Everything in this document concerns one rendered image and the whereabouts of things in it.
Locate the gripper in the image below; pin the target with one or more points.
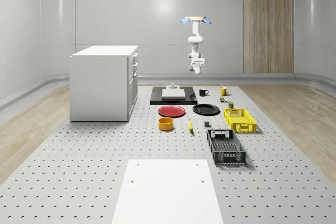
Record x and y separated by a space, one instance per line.
198 63

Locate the yellow bowl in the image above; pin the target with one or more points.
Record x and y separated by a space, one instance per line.
166 125

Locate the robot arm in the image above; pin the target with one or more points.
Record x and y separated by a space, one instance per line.
195 31

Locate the black mug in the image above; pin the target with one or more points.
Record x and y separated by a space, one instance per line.
202 92

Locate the yellow mug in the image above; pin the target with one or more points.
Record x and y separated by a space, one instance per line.
223 91

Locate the puzzle cube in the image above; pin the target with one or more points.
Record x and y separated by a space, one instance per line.
223 100

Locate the black plate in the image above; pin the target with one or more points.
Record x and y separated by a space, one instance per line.
206 109

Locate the black stove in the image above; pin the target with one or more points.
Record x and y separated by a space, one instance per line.
157 95

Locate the flat-sided can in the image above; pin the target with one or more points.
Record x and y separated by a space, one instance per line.
230 105

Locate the red plate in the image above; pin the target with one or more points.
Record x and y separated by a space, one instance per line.
171 111

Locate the grey cube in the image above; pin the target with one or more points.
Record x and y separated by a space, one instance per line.
207 124

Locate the banana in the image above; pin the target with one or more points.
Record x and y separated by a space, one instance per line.
190 126

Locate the yellow basket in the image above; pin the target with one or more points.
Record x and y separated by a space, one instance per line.
245 127

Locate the dark grey basket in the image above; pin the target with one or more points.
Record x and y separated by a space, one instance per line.
228 157

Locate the white cabinet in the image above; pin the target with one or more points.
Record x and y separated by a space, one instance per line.
99 87

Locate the white board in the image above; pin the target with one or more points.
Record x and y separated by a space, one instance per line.
168 195

